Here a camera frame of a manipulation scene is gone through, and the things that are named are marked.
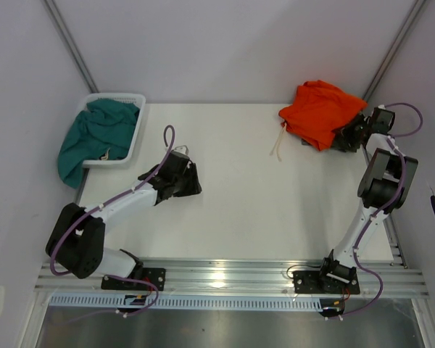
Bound olive green folded shorts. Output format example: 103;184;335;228
302;138;331;151

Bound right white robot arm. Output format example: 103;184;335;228
316;105;418;294

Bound aluminium mounting rail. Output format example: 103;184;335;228
34;258;429;299

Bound right corner aluminium post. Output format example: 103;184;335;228
362;0;430;102

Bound teal shorts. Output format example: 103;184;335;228
57;99;141;189

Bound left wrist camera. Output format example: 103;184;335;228
174;145;189;155

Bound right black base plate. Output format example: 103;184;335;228
291;270;360;295

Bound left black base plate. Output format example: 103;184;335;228
101;266;166;291

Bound corner aluminium post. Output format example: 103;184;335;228
362;0;430;102
41;0;99;93

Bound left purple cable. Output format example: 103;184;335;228
49;125;160;320

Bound white slotted cable duct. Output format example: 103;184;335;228
49;292;323;312

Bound orange shorts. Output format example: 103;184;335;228
270;80;368;160

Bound white plastic basket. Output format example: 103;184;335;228
76;93;146;169

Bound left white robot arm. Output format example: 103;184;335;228
46;151;202;290

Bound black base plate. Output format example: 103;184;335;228
291;270;360;295
101;266;166;291

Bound left corner aluminium post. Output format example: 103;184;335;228
41;0;99;93

